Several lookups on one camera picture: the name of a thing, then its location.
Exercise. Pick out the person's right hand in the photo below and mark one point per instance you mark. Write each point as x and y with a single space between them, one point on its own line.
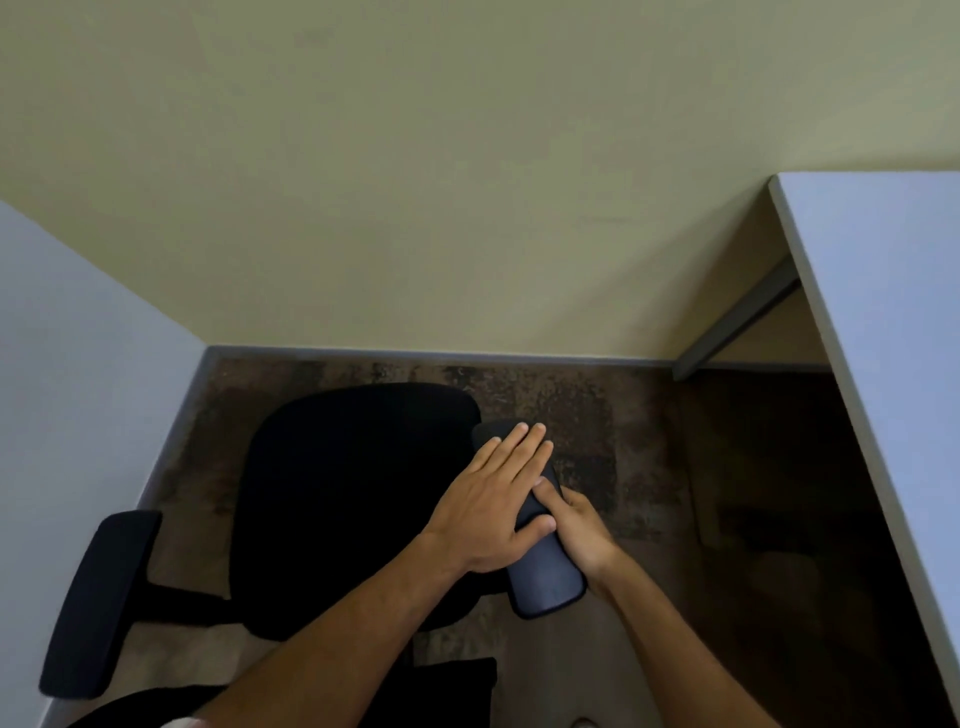
585 532

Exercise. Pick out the person's left hand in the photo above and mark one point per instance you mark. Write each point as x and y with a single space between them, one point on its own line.
480 517

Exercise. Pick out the person's right thumb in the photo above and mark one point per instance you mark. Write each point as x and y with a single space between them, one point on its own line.
547 495

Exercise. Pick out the person's left middle finger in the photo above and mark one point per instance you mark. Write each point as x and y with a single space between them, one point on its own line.
526 452

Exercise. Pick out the person's left little finger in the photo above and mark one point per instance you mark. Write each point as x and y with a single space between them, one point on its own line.
484 454

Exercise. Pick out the person's left thumb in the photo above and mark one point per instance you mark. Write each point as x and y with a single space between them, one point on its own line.
538 529

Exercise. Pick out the black chair armrest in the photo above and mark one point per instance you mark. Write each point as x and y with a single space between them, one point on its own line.
94 607
547 585

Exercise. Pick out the person's left forearm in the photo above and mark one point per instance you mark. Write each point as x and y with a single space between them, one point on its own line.
345 637

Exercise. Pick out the person's right forearm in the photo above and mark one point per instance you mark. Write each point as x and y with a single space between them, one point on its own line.
675 652

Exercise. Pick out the black office chair seat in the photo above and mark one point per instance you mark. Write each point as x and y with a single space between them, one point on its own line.
345 495

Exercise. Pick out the grey desk frame beam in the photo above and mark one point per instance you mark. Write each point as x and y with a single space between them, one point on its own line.
739 315

